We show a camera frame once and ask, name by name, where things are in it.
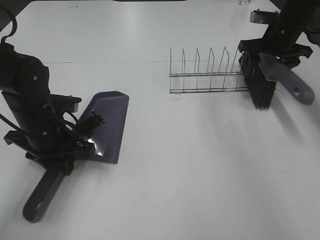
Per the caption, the purple plastic dustpan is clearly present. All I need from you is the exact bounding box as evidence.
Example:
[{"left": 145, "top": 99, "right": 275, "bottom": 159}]
[{"left": 22, "top": 91, "right": 129, "bottom": 223}]

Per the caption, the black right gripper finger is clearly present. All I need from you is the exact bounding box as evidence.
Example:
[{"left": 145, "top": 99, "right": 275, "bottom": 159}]
[{"left": 61, "top": 161, "right": 74, "bottom": 176}]

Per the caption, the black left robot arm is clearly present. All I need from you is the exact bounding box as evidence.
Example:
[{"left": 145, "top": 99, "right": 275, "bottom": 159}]
[{"left": 0, "top": 43, "right": 83, "bottom": 175}]

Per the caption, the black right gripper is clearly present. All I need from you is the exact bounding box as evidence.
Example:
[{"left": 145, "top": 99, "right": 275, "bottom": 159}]
[{"left": 238, "top": 0, "right": 318, "bottom": 69}]

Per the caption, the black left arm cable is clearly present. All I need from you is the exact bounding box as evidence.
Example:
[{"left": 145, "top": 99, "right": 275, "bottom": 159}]
[{"left": 0, "top": 4, "right": 18, "bottom": 45}]

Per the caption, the wire dish rack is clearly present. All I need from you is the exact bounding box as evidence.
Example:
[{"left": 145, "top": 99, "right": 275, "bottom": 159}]
[{"left": 168, "top": 47, "right": 248, "bottom": 94}]

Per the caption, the clear glass cup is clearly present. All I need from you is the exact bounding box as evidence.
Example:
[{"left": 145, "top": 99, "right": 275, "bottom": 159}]
[{"left": 236, "top": 0, "right": 251, "bottom": 5}]

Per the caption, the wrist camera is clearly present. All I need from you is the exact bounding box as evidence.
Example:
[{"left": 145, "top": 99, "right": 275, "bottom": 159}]
[
  {"left": 50, "top": 94, "right": 82, "bottom": 113},
  {"left": 249, "top": 9, "right": 280, "bottom": 25}
]

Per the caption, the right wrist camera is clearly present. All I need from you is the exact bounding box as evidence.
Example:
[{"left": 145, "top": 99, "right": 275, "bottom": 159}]
[{"left": 249, "top": 9, "right": 280, "bottom": 25}]

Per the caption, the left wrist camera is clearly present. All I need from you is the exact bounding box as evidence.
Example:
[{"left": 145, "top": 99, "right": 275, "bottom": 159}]
[{"left": 50, "top": 94, "right": 82, "bottom": 113}]

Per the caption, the pile of coffee beans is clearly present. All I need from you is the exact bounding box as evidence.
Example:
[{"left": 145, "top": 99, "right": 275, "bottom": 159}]
[{"left": 79, "top": 111, "right": 106, "bottom": 138}]

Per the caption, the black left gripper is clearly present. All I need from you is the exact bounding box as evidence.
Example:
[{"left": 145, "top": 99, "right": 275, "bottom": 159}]
[{"left": 0, "top": 43, "right": 80, "bottom": 156}]

